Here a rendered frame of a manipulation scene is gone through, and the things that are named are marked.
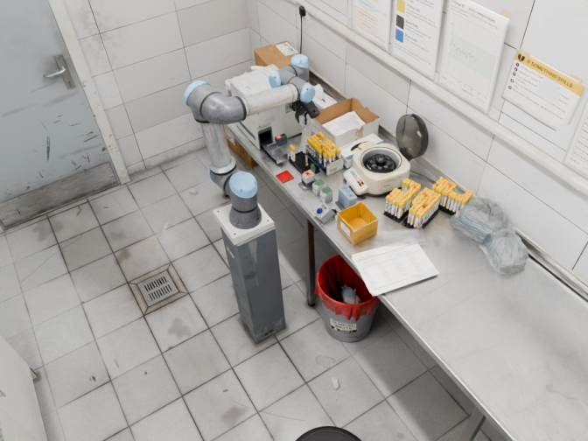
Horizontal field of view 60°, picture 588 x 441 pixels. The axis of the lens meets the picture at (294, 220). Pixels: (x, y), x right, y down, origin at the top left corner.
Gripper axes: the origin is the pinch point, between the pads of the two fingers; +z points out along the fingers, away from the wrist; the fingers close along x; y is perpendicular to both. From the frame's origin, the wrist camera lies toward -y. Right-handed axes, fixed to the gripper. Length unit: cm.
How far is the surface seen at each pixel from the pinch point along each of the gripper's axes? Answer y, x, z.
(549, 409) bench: -151, 0, 26
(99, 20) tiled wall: 158, 50, -7
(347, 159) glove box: -13.2, -16.6, 19.2
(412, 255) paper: -76, -5, 25
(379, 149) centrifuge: -19.9, -30.8, 14.7
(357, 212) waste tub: -43.5, 0.1, 21.6
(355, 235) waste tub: -56, 11, 20
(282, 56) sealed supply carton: 76, -33, 8
